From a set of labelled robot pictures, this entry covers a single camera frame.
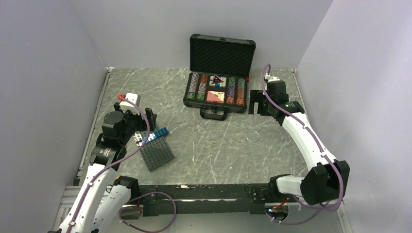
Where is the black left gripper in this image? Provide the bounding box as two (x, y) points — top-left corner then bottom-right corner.
(114, 102), (156, 145)

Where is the clear round plastic disc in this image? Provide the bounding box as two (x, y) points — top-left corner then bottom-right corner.
(246, 130), (260, 143)

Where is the blue playing card deck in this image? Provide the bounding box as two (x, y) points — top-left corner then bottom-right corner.
(209, 75), (227, 87)

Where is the red triangular dealer button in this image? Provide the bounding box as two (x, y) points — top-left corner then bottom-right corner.
(209, 75), (224, 86)

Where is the red playing card deck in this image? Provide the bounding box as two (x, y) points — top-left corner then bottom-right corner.
(206, 91), (225, 103)

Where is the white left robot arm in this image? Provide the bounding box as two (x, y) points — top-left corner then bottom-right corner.
(57, 107), (157, 233)

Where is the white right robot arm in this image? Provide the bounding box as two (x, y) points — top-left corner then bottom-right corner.
(250, 81), (350, 210)

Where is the black poker set case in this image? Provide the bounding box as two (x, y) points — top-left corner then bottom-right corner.
(183, 33), (256, 121)

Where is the light blue lego brick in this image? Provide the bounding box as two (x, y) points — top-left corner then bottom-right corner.
(146, 133), (156, 142)

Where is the dark teal lego brick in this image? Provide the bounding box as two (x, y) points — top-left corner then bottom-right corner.
(153, 127), (169, 138)

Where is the dark grey lego baseplate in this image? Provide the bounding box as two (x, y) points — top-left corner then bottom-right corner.
(134, 132), (175, 172)

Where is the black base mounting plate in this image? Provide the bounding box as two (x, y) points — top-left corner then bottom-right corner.
(139, 183), (296, 216)

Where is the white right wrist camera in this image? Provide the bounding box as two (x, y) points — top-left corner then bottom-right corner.
(265, 75), (280, 83)

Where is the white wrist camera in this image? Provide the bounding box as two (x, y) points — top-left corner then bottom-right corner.
(118, 93), (141, 114)
(265, 75), (280, 83)

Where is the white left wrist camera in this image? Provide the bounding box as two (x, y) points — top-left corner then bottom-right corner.
(118, 93), (141, 114)

